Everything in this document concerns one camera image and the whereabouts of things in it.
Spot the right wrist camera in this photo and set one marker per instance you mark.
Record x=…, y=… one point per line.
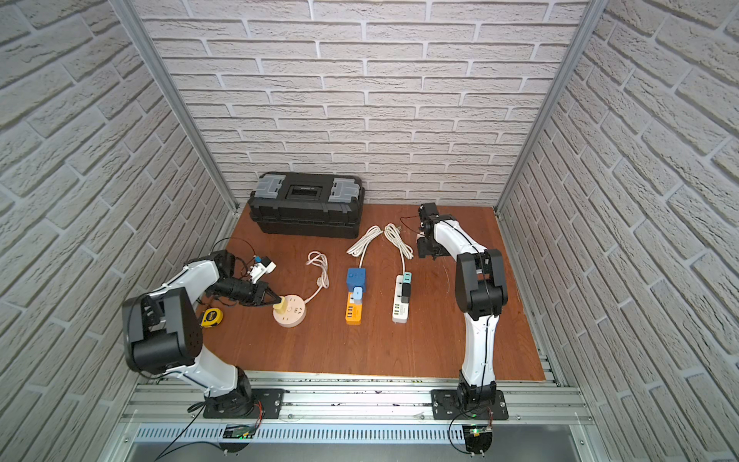
x=429, y=215

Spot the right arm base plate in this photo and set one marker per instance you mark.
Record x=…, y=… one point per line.
x=447, y=405

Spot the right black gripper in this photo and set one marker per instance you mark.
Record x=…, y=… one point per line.
x=424, y=249

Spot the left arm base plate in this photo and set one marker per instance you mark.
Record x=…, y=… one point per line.
x=265, y=403

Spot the black plug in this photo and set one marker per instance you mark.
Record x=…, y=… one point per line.
x=405, y=292

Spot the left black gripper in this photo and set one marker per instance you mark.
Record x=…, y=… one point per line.
x=254, y=292

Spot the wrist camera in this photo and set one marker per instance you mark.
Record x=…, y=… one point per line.
x=429, y=215
x=261, y=267

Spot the black plastic toolbox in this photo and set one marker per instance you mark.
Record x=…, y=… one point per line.
x=308, y=204

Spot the orange power strip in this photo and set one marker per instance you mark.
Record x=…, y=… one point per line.
x=353, y=312

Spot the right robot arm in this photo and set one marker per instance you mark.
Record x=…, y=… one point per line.
x=480, y=292

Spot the aluminium rail frame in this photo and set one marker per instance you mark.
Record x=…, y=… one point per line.
x=311, y=408

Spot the dark blue adapter plug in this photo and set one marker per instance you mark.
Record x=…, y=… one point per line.
x=356, y=279

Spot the light blue charger plug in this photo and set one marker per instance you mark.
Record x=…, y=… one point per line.
x=357, y=295

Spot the round pink power socket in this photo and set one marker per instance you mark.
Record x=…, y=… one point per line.
x=295, y=313

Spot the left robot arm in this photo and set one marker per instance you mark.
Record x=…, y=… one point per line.
x=163, y=334

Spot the yellow charger plug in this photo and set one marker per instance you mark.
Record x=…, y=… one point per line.
x=281, y=307

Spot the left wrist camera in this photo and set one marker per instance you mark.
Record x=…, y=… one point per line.
x=261, y=267

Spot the white power strip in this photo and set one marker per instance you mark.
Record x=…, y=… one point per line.
x=400, y=310

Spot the yellow tape measure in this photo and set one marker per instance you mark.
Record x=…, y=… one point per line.
x=211, y=317

